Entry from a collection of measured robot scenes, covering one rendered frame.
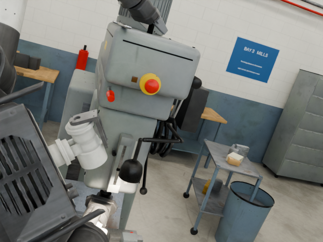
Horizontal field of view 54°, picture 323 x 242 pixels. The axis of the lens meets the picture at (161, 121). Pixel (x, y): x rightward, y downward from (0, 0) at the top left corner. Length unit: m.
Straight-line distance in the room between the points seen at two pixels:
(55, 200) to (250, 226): 3.00
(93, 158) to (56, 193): 0.21
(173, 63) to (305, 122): 5.28
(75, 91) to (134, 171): 0.65
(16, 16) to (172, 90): 0.45
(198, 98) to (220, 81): 4.44
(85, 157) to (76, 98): 0.82
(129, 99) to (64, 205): 0.55
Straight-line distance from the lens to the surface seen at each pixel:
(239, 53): 5.90
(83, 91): 1.51
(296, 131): 6.06
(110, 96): 0.87
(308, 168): 6.56
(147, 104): 1.03
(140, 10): 1.04
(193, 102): 1.42
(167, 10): 1.32
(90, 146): 0.72
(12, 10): 0.75
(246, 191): 3.73
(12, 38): 0.74
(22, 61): 4.93
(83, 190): 1.69
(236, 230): 3.45
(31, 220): 0.54
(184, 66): 0.93
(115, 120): 1.07
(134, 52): 0.89
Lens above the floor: 1.91
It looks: 15 degrees down
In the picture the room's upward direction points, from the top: 17 degrees clockwise
